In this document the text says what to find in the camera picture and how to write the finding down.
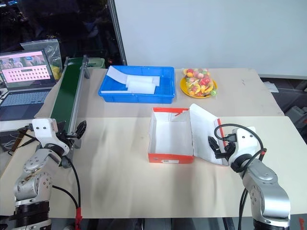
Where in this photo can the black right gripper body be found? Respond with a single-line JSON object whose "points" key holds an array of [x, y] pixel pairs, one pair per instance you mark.
{"points": [[220, 154]]}

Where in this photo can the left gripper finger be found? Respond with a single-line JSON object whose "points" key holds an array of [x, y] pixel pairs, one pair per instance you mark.
{"points": [[81, 129]]}

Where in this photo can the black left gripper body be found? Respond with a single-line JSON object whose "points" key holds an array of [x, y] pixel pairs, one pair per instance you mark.
{"points": [[64, 139]]}

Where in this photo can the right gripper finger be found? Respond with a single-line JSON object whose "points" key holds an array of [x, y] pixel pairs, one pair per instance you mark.
{"points": [[213, 143], [230, 149]]}

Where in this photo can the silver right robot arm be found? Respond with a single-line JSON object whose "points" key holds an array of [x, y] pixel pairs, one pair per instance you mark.
{"points": [[263, 182]]}

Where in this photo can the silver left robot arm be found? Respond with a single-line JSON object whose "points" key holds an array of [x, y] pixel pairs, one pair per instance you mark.
{"points": [[33, 184]]}

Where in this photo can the green conveyor belt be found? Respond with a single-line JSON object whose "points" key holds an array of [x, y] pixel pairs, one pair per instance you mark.
{"points": [[66, 95]]}

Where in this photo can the orange white cardboard box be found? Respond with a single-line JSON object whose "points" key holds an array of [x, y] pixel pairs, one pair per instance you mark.
{"points": [[172, 158]]}

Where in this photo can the flat white foam sheet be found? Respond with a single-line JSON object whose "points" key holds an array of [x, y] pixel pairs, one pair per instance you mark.
{"points": [[112, 92]]}

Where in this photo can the open laptop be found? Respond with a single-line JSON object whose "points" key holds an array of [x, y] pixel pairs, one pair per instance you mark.
{"points": [[24, 95]]}

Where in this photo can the yellow plate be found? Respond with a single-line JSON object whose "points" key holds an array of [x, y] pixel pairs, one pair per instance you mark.
{"points": [[184, 87]]}

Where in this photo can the bag of toy fruits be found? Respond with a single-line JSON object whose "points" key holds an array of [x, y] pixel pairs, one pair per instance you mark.
{"points": [[200, 81]]}

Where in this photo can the blue plastic tray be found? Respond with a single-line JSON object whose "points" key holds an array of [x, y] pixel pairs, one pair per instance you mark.
{"points": [[136, 97]]}

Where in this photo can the white paper strip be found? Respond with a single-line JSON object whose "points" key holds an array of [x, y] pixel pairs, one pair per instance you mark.
{"points": [[115, 74]]}

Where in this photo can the green plastic bin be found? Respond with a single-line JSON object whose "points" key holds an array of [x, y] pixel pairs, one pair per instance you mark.
{"points": [[97, 63]]}

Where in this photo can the white foam block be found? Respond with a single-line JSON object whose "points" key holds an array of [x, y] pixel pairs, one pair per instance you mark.
{"points": [[144, 79], [142, 88]]}

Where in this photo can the white paper sheet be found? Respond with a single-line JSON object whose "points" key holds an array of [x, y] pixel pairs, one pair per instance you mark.
{"points": [[271, 86]]}

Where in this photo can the grey equipment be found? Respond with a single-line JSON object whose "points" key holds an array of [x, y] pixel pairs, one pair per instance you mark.
{"points": [[297, 115]]}

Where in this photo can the clear zip plastic bag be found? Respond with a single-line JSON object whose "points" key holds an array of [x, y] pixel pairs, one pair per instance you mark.
{"points": [[51, 51]]}

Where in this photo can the white partition panel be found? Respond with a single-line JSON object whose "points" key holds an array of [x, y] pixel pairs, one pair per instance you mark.
{"points": [[204, 31]]}

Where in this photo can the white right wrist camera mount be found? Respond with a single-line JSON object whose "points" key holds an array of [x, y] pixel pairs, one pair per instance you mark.
{"points": [[247, 146]]}

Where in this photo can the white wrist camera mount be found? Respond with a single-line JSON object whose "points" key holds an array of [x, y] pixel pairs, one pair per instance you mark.
{"points": [[43, 134], [247, 146]]}

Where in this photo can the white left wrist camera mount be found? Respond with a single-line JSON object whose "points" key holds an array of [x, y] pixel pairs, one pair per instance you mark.
{"points": [[43, 134]]}

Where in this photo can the aluminium frame post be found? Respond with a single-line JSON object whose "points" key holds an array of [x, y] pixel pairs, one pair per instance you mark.
{"points": [[118, 36]]}

